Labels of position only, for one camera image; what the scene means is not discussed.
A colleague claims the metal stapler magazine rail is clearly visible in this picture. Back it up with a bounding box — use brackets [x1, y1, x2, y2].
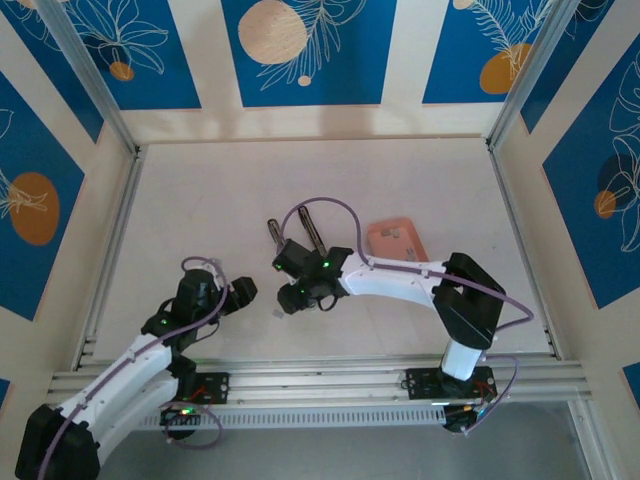
[267, 217, 290, 252]

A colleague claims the aluminium table side rail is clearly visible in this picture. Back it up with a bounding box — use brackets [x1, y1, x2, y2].
[487, 142, 559, 359]
[74, 147, 149, 371]

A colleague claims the black stapler body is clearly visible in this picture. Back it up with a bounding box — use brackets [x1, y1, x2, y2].
[297, 204, 330, 255]

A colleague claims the aluminium frame post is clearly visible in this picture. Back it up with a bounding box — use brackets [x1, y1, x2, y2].
[35, 0, 141, 156]
[487, 0, 585, 151]
[569, 399, 619, 480]

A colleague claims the pink plastic tray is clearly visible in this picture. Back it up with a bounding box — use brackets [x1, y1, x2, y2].
[365, 215, 430, 263]

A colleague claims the grey slotted cable duct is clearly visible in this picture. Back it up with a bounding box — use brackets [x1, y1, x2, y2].
[97, 407, 447, 432]

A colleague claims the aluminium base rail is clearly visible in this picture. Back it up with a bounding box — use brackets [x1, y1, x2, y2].
[52, 355, 586, 414]

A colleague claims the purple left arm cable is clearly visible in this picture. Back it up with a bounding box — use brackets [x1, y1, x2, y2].
[38, 255, 230, 480]

